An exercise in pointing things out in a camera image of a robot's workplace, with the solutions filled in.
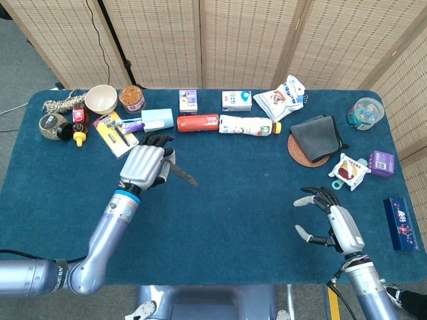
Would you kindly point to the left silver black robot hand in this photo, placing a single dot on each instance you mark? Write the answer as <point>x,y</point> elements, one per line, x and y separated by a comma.
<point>143,163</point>

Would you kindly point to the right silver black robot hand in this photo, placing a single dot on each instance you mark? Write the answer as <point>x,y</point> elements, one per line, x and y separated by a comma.
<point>347,230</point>

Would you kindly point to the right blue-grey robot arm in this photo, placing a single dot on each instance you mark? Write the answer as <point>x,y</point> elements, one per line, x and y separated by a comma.
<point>367,290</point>

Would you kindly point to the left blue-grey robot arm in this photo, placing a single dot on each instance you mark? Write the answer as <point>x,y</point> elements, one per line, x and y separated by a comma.
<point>106,230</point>

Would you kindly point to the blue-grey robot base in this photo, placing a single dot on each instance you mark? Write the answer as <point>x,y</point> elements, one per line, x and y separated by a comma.
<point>207,303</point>

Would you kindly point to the razor in yellow blister pack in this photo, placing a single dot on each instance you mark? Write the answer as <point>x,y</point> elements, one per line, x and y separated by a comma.
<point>115,143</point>

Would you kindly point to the light blue plastic holder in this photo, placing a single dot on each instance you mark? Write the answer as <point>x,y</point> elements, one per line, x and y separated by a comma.
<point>156,118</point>

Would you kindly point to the long dark blue box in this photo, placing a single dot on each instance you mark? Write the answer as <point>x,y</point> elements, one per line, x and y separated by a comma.
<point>400,223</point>

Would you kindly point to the white red snack packet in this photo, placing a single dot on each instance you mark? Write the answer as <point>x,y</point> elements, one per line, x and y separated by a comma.
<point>348,170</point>

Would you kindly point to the clear jar of rubber bands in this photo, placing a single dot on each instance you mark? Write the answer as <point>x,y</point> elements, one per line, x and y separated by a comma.
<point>131,98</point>

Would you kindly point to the red cylindrical can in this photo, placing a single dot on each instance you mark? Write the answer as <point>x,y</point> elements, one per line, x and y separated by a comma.
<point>197,123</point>

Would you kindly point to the red sauce bottle yellow cap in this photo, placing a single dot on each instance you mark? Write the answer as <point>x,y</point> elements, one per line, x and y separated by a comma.
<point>80,125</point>

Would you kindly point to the small purple box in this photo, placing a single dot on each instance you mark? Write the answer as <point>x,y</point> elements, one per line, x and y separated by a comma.
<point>382,163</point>

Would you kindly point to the beige bowl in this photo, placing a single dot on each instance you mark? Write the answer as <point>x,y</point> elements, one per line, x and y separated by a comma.
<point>100,100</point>

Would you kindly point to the small purple white carton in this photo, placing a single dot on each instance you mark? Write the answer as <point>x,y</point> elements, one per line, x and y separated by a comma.
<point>187,100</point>

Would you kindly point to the black white sneaker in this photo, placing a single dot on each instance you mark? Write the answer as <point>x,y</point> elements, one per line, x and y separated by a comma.
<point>395,295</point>

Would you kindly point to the metal table leg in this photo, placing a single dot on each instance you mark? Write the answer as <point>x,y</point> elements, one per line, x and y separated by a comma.
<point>291,300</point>

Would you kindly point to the brown woven round coaster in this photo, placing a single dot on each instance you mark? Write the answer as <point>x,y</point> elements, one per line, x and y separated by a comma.
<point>295,150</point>

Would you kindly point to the grey folded cloth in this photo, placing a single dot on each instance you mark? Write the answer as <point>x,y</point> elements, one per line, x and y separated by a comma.
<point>317,138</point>

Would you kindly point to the black tripod stand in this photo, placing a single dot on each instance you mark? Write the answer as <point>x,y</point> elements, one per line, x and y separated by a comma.
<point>127,65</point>

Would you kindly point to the glass jar with black lid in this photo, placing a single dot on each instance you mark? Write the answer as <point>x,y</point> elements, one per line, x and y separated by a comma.
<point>50,128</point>

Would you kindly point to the black trouser leg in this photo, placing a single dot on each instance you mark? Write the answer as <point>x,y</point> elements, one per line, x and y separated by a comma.
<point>415,303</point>

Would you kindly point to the white perforated foot plate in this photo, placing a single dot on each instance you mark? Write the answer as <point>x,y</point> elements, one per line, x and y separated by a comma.
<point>283,315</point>
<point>143,310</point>

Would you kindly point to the white drink bottle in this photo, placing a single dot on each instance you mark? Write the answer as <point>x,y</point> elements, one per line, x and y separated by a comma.
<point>243,125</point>

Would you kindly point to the blue table mat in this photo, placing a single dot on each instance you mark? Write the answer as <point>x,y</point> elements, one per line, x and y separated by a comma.
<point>233,226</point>

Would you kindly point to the white blue milk carton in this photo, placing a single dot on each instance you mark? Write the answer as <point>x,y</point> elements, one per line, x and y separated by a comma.
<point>237,100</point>

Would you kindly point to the clear jar of clips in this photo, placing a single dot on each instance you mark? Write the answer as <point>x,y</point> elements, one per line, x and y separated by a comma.
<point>365,113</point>

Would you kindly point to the blue binder clip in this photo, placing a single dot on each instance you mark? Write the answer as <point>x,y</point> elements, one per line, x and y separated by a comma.
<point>303,98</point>

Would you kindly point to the white snack bag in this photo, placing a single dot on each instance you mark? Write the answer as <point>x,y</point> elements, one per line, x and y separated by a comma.
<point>277,101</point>

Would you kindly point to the bamboo folding screen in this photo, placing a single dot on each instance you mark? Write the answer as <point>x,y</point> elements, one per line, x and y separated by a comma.
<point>233,40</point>

